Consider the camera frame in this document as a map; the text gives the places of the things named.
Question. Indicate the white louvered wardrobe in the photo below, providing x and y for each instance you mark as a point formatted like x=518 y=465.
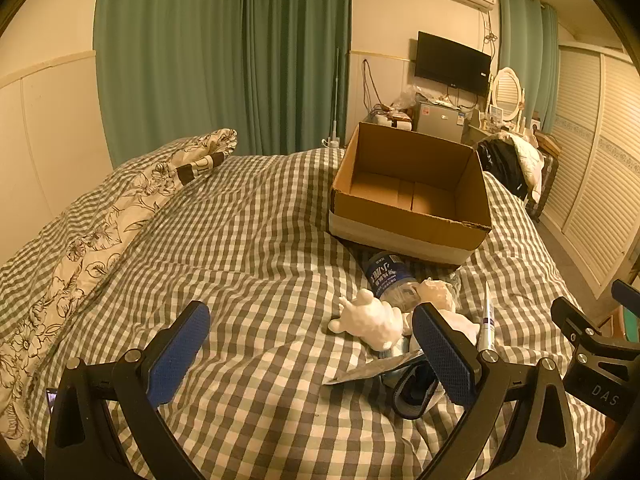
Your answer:
x=595 y=160

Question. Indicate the narrow green curtain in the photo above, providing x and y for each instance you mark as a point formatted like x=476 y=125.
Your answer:
x=525 y=45

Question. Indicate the floral pillow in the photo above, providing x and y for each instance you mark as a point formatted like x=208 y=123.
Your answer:
x=115 y=220

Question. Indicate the white ointment tube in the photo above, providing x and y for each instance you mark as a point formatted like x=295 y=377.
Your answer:
x=486 y=322

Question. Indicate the cardboard box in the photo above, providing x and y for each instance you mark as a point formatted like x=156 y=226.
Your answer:
x=400 y=230

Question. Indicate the clear plastic water bottle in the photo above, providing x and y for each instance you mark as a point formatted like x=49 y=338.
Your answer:
x=387 y=277

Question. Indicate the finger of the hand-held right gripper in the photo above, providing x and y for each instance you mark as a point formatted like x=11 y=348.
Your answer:
x=570 y=317
x=627 y=292

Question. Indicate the smartphone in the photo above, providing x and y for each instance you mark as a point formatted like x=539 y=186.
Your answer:
x=51 y=400

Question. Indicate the white oval vanity mirror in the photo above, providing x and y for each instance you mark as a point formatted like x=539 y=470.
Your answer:
x=506 y=91

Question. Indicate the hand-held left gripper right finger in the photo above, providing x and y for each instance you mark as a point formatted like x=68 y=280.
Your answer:
x=442 y=355

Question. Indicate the green checkered blanket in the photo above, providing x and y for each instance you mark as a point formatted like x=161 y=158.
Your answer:
x=260 y=240

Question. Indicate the white jacket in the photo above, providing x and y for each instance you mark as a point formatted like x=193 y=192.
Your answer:
x=529 y=157

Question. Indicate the black wall television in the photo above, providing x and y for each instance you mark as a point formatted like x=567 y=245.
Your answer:
x=452 y=62

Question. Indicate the wide green curtain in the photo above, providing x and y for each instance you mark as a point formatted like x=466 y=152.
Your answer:
x=210 y=60

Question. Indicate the white water dispenser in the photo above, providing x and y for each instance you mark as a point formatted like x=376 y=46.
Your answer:
x=392 y=121

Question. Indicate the silver foil packet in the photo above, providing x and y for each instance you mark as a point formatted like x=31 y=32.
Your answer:
x=370 y=370

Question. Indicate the silver mini fridge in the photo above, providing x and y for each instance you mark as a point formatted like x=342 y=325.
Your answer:
x=440 y=122

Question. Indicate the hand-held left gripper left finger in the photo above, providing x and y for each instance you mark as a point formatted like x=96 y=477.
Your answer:
x=177 y=352

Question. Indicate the white pole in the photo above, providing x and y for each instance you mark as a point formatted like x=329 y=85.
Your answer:
x=336 y=100

